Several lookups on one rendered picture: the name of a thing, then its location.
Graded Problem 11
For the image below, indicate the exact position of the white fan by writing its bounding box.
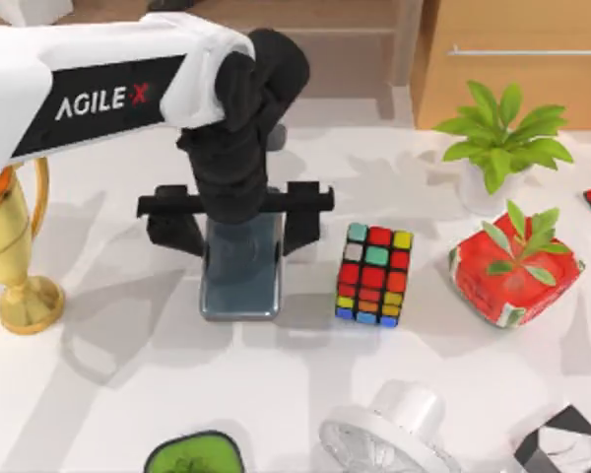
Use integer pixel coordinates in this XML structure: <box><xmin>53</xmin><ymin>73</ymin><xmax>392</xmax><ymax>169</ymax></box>
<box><xmin>318</xmin><ymin>377</ymin><xmax>463</xmax><ymax>473</ymax></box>

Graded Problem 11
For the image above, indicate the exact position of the gold trophy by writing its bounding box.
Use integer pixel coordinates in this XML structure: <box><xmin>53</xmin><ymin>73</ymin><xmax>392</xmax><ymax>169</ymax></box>
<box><xmin>0</xmin><ymin>156</ymin><xmax>66</xmax><ymax>334</ymax></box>

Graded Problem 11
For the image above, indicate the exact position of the colourful puzzle cube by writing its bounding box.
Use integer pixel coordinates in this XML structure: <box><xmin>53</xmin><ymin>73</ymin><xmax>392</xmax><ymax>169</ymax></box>
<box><xmin>334</xmin><ymin>222</ymin><xmax>416</xmax><ymax>330</ymax></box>

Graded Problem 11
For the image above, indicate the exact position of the white plant pot with plant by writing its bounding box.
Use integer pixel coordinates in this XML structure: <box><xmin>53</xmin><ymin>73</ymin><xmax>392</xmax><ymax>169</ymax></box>
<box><xmin>431</xmin><ymin>80</ymin><xmax>575</xmax><ymax>216</ymax></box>

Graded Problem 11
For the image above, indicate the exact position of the red plant pot with plant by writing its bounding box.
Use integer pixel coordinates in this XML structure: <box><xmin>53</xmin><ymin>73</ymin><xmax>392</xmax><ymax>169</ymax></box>
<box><xmin>447</xmin><ymin>198</ymin><xmax>587</xmax><ymax>330</ymax></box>

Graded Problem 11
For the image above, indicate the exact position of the long metal handle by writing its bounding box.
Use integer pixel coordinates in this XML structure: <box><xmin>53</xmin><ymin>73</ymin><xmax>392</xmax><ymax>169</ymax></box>
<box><xmin>446</xmin><ymin>43</ymin><xmax>591</xmax><ymax>57</ymax></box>

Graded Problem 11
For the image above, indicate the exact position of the wooden cupboard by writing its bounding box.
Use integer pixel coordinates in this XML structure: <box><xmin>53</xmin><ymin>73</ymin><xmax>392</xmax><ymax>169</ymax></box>
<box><xmin>410</xmin><ymin>0</ymin><xmax>591</xmax><ymax>133</ymax></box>

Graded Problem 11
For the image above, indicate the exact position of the dark grey smartphone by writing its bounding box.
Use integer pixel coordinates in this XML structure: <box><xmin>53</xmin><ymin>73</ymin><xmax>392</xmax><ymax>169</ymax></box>
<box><xmin>198</xmin><ymin>211</ymin><xmax>286</xmax><ymax>322</ymax></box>

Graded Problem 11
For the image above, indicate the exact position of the black and green plant pot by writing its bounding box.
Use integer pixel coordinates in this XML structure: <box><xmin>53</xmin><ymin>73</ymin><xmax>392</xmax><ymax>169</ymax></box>
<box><xmin>143</xmin><ymin>429</ymin><xmax>245</xmax><ymax>473</ymax></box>

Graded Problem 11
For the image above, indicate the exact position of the black and white box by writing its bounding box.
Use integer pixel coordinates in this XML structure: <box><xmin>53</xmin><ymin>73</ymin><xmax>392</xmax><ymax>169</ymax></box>
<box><xmin>513</xmin><ymin>403</ymin><xmax>591</xmax><ymax>473</ymax></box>

